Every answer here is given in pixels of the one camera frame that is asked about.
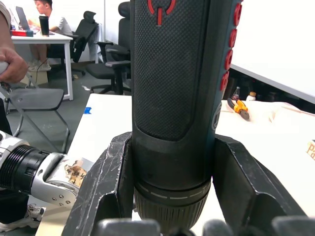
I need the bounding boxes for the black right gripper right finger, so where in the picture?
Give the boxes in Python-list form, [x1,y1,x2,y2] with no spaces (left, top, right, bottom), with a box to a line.
[212,134,308,236]

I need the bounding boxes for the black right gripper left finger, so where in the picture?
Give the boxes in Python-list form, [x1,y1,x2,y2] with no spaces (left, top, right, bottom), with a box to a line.
[61,131,135,236]

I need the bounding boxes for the black Bosch electric screwdriver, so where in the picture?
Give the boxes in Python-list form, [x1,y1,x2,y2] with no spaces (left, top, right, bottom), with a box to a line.
[130,0,243,235]

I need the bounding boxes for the bare person's hand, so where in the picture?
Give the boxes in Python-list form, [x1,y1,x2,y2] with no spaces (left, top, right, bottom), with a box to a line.
[0,48,29,84]

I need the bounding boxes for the printed cardboard box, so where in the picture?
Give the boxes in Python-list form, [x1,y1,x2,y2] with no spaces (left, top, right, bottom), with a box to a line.
[306,139,315,162]

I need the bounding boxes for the yellow and black pliers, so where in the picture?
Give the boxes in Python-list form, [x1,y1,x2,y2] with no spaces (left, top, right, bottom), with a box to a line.
[226,97,251,121]

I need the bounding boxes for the white and black sneaker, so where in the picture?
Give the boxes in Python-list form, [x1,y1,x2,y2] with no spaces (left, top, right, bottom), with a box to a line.
[0,205,47,233]

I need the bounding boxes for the grey folding chair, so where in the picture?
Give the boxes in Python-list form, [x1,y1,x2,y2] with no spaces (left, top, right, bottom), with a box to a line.
[0,80,71,153]

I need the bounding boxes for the white long table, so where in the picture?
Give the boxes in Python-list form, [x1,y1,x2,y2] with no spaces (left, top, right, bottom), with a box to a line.
[229,63,315,105]

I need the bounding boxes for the brown cardboard box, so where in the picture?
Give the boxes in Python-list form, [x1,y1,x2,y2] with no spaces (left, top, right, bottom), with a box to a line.
[20,69,49,87]

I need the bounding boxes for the black office chair with armrests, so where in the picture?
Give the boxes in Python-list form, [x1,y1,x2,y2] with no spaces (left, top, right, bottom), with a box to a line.
[85,1,132,95]

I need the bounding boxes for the black mesh office chair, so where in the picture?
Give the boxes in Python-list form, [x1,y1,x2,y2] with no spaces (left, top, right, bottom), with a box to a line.
[69,10,99,76]

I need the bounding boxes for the white office desk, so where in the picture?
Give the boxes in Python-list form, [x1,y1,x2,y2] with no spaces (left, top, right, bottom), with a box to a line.
[11,29,74,101]

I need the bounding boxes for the seated person in white shirt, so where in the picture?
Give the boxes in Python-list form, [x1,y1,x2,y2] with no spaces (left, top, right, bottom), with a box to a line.
[27,0,73,72]

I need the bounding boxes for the black tumbler cup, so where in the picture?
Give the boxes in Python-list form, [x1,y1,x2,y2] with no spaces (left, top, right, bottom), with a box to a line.
[38,15,51,37]

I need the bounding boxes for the red flat box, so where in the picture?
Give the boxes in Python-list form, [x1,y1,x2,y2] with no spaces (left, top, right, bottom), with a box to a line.
[11,29,34,38]

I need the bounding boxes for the grey laptop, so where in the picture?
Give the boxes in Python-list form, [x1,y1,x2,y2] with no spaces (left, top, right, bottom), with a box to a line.
[15,6,40,34]

